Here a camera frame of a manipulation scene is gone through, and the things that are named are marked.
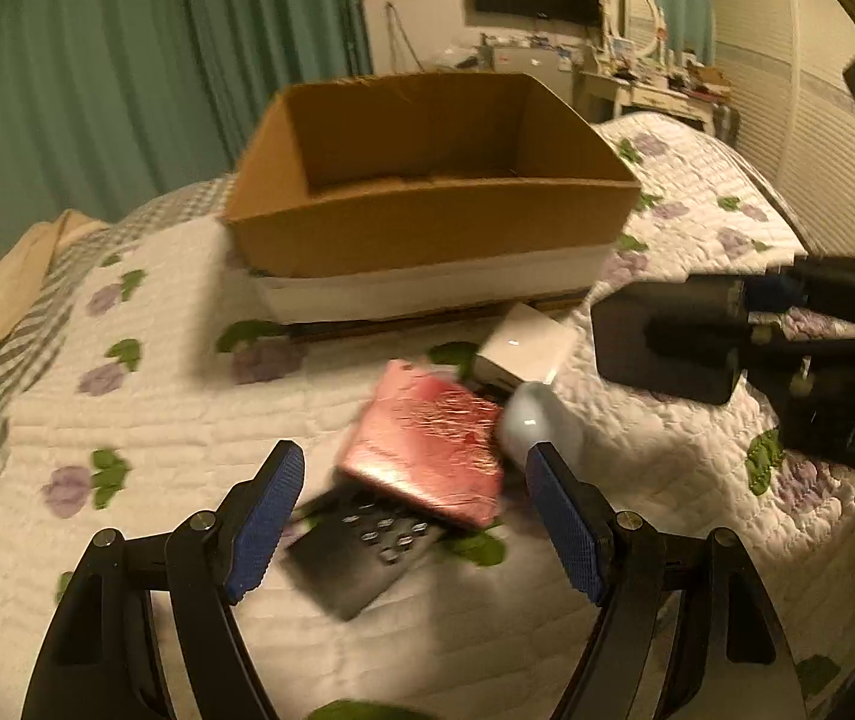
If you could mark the white dressing table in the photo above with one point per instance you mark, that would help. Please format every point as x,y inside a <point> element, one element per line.
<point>600,98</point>

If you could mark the grey checked blanket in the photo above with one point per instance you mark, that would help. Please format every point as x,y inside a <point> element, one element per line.
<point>30,349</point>

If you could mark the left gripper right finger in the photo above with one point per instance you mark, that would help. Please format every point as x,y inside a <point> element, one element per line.
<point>729,658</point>

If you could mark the pink rose tin box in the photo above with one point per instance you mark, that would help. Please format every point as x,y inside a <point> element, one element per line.
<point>428,442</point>

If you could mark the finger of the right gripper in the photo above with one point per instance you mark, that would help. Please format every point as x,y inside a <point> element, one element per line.
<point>729,299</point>
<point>762,345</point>

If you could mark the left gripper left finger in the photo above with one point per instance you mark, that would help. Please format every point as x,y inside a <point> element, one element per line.
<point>100,657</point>

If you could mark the black phone-like device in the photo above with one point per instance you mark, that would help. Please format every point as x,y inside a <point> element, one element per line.
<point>622,355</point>

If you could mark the silver mini fridge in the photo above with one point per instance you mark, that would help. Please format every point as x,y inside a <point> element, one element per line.
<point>550,66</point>

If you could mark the white square charger box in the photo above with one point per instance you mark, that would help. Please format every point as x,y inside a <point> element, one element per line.
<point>526,346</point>

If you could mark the brown cardboard box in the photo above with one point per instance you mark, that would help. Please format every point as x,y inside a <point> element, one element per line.
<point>373,174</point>

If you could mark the white louvred wardrobe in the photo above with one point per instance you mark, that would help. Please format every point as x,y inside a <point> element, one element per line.
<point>785,60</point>

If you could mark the black remote control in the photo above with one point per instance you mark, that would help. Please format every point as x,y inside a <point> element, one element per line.
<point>352,544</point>

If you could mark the white round bottle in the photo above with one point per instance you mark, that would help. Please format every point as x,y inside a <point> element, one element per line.
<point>535,414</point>

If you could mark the white oval vanity mirror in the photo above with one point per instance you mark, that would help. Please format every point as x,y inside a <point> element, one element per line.
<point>633,27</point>

